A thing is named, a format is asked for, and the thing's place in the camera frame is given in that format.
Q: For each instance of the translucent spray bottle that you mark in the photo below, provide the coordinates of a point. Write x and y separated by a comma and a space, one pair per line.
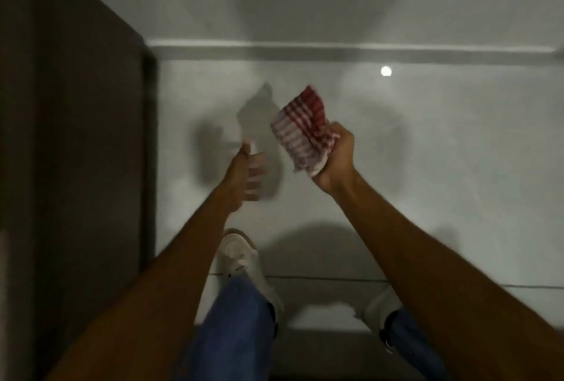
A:
263, 118

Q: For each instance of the red white checked cloth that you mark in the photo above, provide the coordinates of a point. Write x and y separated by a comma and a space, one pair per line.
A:
302, 129

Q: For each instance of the person's right fingers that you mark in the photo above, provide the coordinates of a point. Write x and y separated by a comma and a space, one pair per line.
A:
343, 134

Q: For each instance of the blue jeans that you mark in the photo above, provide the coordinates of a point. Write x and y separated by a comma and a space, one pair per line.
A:
229, 332

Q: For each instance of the person's left forearm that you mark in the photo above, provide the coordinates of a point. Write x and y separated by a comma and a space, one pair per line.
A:
167, 279

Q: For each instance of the person's right hand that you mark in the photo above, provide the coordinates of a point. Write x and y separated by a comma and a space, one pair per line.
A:
340, 163

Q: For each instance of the person's left hand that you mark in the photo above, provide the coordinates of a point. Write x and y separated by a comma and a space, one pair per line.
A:
235, 182

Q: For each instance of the person's right forearm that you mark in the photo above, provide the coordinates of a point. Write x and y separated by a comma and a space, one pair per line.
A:
423, 279

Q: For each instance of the white shoe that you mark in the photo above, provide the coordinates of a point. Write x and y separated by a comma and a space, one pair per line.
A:
242, 259
382, 305

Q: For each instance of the dark brown wooden cabinet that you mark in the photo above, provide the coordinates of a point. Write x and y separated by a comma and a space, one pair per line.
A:
75, 151

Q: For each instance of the person's left thumb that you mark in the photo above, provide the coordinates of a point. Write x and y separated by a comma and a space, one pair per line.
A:
243, 156

